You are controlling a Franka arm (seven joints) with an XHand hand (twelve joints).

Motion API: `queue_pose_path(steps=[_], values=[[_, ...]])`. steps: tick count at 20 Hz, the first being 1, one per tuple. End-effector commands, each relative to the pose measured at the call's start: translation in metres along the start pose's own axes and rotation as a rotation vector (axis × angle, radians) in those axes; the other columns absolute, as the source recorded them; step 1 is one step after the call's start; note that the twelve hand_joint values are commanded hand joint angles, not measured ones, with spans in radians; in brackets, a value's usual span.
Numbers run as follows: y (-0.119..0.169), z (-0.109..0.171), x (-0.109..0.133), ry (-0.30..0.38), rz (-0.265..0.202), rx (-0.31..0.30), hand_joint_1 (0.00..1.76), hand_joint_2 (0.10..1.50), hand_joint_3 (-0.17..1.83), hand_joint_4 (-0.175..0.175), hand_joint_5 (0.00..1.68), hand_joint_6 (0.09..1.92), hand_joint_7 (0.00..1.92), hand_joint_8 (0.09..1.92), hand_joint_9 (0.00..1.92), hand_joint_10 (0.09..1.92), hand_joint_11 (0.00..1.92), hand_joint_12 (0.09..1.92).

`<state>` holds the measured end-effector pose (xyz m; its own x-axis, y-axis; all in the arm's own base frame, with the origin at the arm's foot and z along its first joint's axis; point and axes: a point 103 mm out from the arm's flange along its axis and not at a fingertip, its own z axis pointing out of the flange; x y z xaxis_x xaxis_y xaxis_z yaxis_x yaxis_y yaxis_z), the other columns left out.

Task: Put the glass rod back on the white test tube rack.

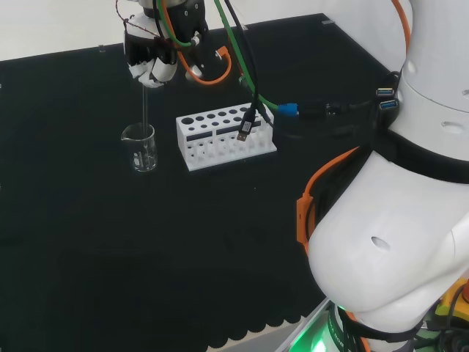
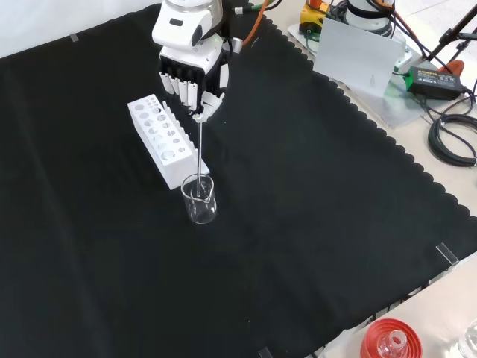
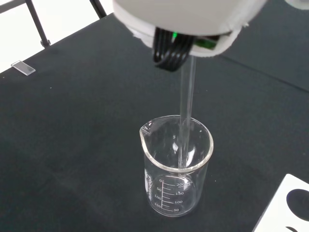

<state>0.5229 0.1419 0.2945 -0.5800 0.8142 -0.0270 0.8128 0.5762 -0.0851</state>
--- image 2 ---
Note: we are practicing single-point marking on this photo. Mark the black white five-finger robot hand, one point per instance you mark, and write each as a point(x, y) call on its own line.
point(179, 35)

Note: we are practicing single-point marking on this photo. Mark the clear glass rod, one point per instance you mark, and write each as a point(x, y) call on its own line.
point(200, 156)

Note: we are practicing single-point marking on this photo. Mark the white test tube rack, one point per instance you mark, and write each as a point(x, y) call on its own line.
point(175, 169)

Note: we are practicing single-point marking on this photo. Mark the yellow stop button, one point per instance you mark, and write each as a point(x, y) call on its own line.
point(311, 16)

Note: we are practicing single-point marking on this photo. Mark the pale board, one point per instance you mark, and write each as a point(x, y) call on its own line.
point(354, 56)

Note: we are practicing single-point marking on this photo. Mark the clear glass beaker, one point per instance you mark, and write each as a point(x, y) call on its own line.
point(203, 214)

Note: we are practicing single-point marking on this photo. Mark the black bench cloth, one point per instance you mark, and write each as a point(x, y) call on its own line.
point(112, 242)

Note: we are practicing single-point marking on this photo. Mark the black power adapter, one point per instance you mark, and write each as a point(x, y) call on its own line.
point(432, 84)

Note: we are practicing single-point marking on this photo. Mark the black tripod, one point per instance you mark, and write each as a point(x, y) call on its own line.
point(446, 37)

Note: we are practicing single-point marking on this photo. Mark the orange tripod foot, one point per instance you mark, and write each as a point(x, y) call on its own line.
point(455, 67)

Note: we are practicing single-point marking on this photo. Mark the red ribbed funnel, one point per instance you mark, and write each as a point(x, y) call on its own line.
point(372, 335)

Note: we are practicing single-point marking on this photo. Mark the small clear glass flask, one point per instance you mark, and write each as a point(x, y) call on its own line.
point(391, 345)

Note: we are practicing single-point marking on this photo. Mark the clear glass vessel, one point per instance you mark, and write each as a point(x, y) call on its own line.
point(470, 341)

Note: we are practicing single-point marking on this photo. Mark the metal base plate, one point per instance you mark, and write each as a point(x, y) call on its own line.
point(402, 112)

